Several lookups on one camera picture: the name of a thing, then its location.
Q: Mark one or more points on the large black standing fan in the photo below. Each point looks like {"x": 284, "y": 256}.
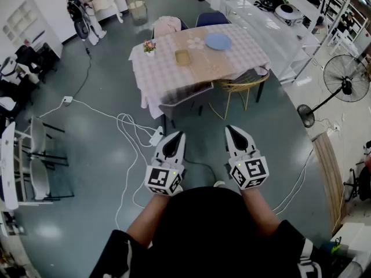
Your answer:
{"x": 345, "y": 78}

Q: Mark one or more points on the white chair with black frame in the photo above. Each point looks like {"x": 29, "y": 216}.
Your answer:
{"x": 39, "y": 172}

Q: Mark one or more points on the small potted pink flowers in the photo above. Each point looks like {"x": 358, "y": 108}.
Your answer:
{"x": 149, "y": 47}

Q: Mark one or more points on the person's white shoe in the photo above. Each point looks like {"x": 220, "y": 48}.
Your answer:
{"x": 219, "y": 184}

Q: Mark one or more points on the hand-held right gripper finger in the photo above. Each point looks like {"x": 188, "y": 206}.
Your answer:
{"x": 229, "y": 143}
{"x": 248, "y": 142}

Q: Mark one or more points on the person's right forearm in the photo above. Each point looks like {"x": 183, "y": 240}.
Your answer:
{"x": 259, "y": 207}

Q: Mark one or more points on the person's left forearm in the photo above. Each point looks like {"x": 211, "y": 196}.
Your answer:
{"x": 147, "y": 219}

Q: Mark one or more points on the white square power socket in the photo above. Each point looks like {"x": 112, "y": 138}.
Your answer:
{"x": 67, "y": 99}

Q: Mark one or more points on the white shelving rack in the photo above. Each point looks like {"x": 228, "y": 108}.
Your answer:
{"x": 333, "y": 7}

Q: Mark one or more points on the long white counter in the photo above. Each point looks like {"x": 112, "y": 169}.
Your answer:
{"x": 261, "y": 33}

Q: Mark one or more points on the white flower-shaped coaster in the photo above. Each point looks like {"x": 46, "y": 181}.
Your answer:
{"x": 195, "y": 43}

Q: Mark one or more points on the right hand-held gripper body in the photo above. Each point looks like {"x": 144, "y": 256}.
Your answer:
{"x": 252, "y": 169}

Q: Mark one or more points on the person's black shirt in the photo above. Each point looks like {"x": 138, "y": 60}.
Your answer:
{"x": 208, "y": 236}

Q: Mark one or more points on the beige table runner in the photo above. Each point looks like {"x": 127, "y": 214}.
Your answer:
{"x": 203, "y": 59}

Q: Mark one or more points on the wooden board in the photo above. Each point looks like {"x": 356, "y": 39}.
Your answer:
{"x": 330, "y": 178}

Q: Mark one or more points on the white cube shelf unit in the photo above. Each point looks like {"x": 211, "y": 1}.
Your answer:
{"x": 26, "y": 25}

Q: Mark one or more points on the white power strip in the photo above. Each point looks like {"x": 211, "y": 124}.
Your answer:
{"x": 156, "y": 135}

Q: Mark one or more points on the white round appliance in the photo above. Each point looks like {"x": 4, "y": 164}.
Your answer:
{"x": 287, "y": 13}

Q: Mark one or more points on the white box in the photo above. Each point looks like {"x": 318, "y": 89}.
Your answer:
{"x": 352, "y": 236}

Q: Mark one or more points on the black office chair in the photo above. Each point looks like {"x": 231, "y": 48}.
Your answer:
{"x": 32, "y": 59}

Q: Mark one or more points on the black round appliance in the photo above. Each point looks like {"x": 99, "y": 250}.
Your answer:
{"x": 271, "y": 1}

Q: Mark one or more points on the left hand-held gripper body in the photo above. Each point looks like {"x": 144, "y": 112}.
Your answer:
{"x": 162, "y": 177}

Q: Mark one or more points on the white side table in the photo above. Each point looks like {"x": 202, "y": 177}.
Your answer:
{"x": 8, "y": 166}

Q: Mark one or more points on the grey upholstered chair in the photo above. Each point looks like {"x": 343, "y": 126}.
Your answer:
{"x": 185, "y": 101}

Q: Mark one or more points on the dark blue chair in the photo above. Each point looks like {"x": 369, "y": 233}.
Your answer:
{"x": 211, "y": 19}

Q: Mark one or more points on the blue round plate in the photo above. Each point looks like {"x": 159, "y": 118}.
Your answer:
{"x": 218, "y": 41}

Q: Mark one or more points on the chair with pink garment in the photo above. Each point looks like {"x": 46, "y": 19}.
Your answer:
{"x": 184, "y": 25}

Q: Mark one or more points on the pink garment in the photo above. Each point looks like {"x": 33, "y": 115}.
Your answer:
{"x": 166, "y": 25}

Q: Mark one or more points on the pink checked tablecloth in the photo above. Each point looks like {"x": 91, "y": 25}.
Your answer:
{"x": 148, "y": 97}

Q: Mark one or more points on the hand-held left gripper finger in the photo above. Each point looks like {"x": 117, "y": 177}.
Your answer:
{"x": 161, "y": 149}
{"x": 182, "y": 152}

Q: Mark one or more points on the table with checked cloth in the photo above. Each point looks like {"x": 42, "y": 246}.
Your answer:
{"x": 162, "y": 68}

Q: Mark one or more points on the beige rectangular container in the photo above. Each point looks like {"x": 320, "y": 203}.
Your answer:
{"x": 183, "y": 57}

